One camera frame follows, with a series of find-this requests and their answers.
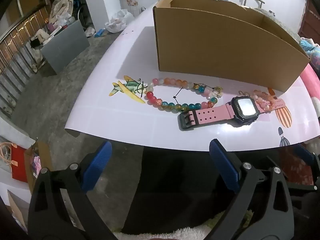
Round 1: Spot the pink digital watch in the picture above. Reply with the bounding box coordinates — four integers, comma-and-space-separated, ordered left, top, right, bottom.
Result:
177, 96, 287, 130

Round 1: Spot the pink blanket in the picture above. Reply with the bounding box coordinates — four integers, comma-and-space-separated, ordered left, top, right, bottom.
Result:
299, 62, 320, 98

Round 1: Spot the small cardboard box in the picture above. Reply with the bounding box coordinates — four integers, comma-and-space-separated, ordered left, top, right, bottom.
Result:
24, 140, 53, 193

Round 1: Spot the brown door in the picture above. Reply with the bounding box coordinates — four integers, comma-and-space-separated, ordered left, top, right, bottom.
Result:
297, 0, 320, 46

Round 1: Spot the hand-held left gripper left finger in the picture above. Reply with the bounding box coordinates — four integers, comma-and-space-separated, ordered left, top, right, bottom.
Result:
27, 141, 118, 240

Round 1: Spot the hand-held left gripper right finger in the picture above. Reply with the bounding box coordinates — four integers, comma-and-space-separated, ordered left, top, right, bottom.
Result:
207, 139, 298, 240

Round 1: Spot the white green fluffy cloth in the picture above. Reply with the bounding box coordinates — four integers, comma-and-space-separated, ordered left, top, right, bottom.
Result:
112, 209, 254, 240

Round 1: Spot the metal window railing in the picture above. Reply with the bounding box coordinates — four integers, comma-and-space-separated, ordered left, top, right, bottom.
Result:
0, 5, 53, 117

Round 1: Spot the pile of clothes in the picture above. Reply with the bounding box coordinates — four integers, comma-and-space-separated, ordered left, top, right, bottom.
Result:
49, 0, 83, 28

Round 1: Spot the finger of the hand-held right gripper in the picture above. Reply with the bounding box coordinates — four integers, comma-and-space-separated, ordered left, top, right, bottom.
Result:
292, 144, 320, 171
285, 180, 320, 193

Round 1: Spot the wooden chair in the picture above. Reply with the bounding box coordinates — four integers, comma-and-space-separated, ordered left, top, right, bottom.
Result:
241, 0, 265, 11

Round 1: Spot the white plastic bag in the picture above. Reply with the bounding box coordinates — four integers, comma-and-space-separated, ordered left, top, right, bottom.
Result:
104, 9, 135, 33

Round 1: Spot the red bag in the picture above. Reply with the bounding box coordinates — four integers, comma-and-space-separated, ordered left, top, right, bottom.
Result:
9, 144, 31, 183

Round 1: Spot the multicolour bead bracelet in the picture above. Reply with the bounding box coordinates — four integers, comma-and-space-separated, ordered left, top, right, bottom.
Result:
146, 77, 218, 112

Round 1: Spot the grey board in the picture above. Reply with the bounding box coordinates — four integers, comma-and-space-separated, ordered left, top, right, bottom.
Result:
40, 20, 90, 75

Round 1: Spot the blue quilt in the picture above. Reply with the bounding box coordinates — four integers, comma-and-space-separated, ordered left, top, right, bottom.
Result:
299, 37, 320, 68

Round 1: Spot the pink orange bead bracelet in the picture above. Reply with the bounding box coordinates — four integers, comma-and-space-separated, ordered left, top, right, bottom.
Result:
251, 89, 278, 111

